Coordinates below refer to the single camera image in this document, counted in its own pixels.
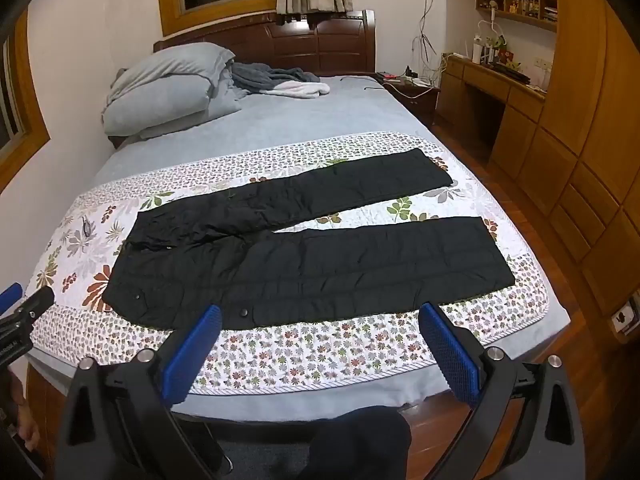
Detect dark wooden nightstand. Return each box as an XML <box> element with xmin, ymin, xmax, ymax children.
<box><xmin>382</xmin><ymin>77</ymin><xmax>441</xmax><ymax>128</ymax></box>

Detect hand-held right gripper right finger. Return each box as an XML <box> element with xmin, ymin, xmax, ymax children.
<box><xmin>418</xmin><ymin>302</ymin><xmax>585</xmax><ymax>480</ymax></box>

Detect black flat device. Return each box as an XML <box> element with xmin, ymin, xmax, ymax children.
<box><xmin>494</xmin><ymin>62</ymin><xmax>532</xmax><ymax>84</ymax></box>

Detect person's dark clothing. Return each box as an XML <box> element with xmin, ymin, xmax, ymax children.
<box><xmin>295</xmin><ymin>405</ymin><xmax>413</xmax><ymax>480</ymax></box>

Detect white fleece cloth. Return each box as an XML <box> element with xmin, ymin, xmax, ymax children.
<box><xmin>260</xmin><ymin>80</ymin><xmax>332</xmax><ymax>98</ymax></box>

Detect wooden desk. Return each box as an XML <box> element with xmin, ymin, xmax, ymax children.
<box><xmin>434</xmin><ymin>52</ymin><xmax>548</xmax><ymax>166</ymax></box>

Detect dark wooden headboard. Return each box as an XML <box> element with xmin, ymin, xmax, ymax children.
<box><xmin>152</xmin><ymin>9</ymin><xmax>377</xmax><ymax>78</ymax></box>

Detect black cable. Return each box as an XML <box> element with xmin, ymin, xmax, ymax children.
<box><xmin>336</xmin><ymin>76</ymin><xmax>383</xmax><ymax>93</ymax></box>

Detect wooden bed with grey sheet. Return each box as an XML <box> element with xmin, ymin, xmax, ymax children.
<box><xmin>22</xmin><ymin>74</ymin><xmax>572</xmax><ymax>461</ymax></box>

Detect floral quilt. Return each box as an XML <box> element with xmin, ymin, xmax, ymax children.
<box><xmin>22</xmin><ymin>131</ymin><xmax>551</xmax><ymax>393</ymax></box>

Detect wooden wall shelf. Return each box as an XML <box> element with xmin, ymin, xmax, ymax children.
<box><xmin>477</xmin><ymin>0</ymin><xmax>558</xmax><ymax>33</ymax></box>

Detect wooden wardrobe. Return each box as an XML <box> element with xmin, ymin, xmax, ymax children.
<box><xmin>490</xmin><ymin>0</ymin><xmax>640</xmax><ymax>346</ymax></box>

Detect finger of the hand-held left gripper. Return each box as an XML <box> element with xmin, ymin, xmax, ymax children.
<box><xmin>0</xmin><ymin>286</ymin><xmax>56</xmax><ymax>333</ymax></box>
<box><xmin>0</xmin><ymin>282</ymin><xmax>25</xmax><ymax>309</ymax></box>

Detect folded grey duvet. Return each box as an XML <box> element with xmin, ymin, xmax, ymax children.
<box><xmin>101</xmin><ymin>42</ymin><xmax>242</xmax><ymax>142</ymax></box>

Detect white desk lamp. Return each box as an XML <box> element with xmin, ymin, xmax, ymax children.
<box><xmin>472</xmin><ymin>20</ymin><xmax>507</xmax><ymax>65</ymax></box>

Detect black pants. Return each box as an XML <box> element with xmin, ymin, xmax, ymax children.
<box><xmin>101</xmin><ymin>148</ymin><xmax>516</xmax><ymax>332</ymax></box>

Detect dark grey blanket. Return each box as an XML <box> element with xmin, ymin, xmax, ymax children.
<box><xmin>231</xmin><ymin>61</ymin><xmax>323</xmax><ymax>97</ymax></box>

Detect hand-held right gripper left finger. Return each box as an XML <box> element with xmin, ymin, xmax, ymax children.
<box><xmin>55</xmin><ymin>304</ymin><xmax>223</xmax><ymax>480</ymax></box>

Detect hanging cables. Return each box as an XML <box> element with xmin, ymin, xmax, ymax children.
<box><xmin>411</xmin><ymin>0</ymin><xmax>451</xmax><ymax>81</ymax></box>

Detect person's left hand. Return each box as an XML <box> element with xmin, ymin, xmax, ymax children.
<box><xmin>9</xmin><ymin>376</ymin><xmax>42</xmax><ymax>451</ymax></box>

